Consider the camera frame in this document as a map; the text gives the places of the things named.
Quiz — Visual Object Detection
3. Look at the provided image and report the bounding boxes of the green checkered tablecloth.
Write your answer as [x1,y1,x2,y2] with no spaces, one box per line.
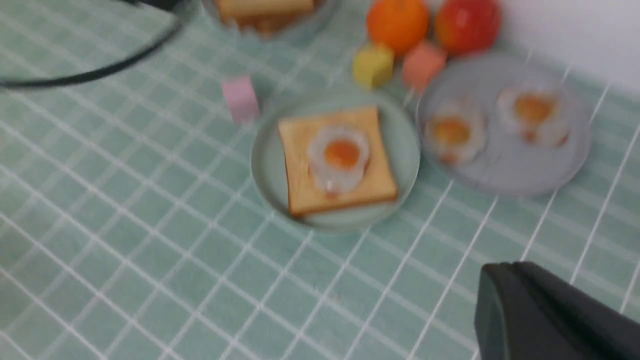
[0,0,639,360]

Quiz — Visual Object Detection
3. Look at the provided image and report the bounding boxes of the yellow foam block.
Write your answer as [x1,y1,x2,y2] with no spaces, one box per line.
[352,44,394,91]

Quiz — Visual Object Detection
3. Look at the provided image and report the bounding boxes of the black cable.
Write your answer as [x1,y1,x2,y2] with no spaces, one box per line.
[0,0,187,90]

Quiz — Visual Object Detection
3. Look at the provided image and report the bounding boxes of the grey plate with eggs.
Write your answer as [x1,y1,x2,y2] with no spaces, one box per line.
[414,52,593,197]

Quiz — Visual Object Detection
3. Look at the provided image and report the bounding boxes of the fried egg toy back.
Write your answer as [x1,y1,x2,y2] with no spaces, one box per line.
[495,86,570,148]

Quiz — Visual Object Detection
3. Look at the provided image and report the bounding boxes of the light blue bread plate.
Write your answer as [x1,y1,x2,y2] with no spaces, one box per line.
[201,0,338,43]

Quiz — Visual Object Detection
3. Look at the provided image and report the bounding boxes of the red apple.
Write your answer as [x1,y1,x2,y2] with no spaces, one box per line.
[434,0,503,56]

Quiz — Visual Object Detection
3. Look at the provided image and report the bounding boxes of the salmon pink foam cube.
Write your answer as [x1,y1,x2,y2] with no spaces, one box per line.
[401,40,447,94]

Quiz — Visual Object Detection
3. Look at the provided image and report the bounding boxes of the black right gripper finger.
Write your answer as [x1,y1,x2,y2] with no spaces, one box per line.
[474,261,640,360]

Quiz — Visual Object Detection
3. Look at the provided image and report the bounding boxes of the orange fruit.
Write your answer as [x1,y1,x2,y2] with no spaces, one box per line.
[365,0,430,58]

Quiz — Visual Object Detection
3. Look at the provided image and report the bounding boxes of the toast slice bottom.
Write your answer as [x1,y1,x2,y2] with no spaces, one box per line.
[278,105,399,218]

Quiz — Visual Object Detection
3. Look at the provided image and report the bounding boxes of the fried egg toy front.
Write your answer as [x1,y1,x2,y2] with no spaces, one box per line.
[423,98,489,166]

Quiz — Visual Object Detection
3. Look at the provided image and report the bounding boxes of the fried egg toy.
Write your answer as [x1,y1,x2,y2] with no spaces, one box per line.
[306,124,370,195]
[495,86,570,148]
[423,98,489,166]

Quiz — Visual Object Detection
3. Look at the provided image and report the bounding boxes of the light green plate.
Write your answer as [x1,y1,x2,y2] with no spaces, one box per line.
[250,85,421,233]

